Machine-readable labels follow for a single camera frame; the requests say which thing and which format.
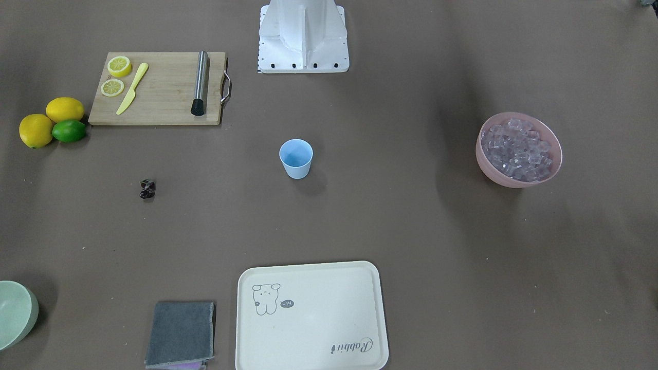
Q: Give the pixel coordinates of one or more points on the grey folded cloth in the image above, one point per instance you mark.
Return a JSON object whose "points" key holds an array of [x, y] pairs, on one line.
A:
{"points": [[182, 335]]}

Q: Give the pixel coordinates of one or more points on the yellow plastic knife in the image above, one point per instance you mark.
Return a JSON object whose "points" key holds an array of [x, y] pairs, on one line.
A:
{"points": [[131, 92]]}

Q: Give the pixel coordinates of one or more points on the yellow lemon rear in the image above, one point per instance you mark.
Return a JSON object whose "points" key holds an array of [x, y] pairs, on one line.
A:
{"points": [[65, 108]]}

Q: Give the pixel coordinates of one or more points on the steel muddler black tip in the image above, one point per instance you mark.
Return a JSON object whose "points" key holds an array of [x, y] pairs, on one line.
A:
{"points": [[198, 105]]}

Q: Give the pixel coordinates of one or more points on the mint green bowl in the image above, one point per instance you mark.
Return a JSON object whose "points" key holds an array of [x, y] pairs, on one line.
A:
{"points": [[19, 311]]}

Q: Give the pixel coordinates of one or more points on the pink bowl of ice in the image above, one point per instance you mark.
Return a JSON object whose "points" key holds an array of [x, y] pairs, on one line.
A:
{"points": [[516, 150]]}

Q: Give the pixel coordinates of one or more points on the cream rabbit tray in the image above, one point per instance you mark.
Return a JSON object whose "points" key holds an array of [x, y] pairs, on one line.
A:
{"points": [[311, 316]]}

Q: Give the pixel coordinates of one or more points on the light blue plastic cup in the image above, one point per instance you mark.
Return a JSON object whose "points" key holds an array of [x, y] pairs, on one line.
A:
{"points": [[296, 156]]}

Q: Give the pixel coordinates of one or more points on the lemon half upper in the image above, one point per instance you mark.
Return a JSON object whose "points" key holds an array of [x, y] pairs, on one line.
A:
{"points": [[119, 66]]}

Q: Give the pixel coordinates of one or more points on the bamboo cutting board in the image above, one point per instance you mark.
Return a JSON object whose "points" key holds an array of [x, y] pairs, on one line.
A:
{"points": [[165, 94]]}

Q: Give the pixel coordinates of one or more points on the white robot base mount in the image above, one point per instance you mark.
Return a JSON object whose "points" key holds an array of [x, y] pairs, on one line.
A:
{"points": [[302, 37]]}

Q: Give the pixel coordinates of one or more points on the green lime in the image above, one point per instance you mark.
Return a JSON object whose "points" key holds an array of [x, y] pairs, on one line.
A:
{"points": [[70, 130]]}

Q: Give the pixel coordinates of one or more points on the lemon slice lower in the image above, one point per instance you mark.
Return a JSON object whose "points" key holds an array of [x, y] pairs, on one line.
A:
{"points": [[112, 88]]}

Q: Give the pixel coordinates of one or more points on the dark red cherries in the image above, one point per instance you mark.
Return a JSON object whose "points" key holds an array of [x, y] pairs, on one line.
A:
{"points": [[148, 188]]}

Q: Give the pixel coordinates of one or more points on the yellow lemon front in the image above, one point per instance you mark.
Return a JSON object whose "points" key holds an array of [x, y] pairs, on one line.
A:
{"points": [[36, 130]]}

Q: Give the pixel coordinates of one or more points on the yellow lemon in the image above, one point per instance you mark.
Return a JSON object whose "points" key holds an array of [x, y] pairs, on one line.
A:
{"points": [[65, 108], [36, 130]]}

